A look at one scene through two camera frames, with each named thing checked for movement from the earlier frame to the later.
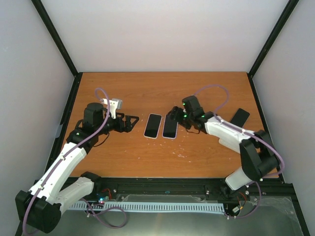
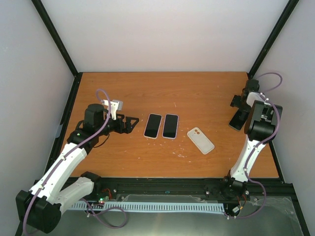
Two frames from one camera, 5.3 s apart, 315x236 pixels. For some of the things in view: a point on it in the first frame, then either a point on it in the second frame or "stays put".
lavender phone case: (170, 128) stays put
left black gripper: (128, 127) stays put
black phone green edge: (240, 117) stays put
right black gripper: (175, 112) to (235, 102)
